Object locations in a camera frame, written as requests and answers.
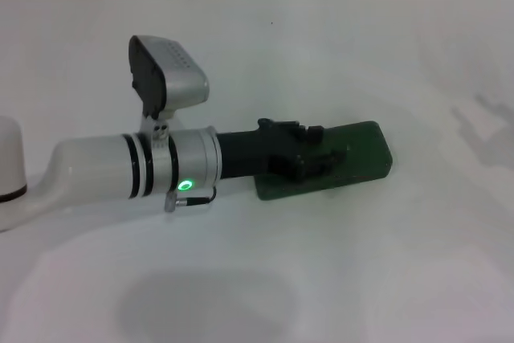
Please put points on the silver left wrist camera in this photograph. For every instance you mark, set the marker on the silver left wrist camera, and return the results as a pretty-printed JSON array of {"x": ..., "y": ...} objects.
[{"x": 176, "y": 78}]

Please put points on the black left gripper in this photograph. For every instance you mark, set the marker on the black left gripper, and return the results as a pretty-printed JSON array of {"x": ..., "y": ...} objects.
[{"x": 249, "y": 154}]

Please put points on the green glasses case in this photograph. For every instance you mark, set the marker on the green glasses case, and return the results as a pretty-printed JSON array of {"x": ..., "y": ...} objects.
[{"x": 361, "y": 154}]

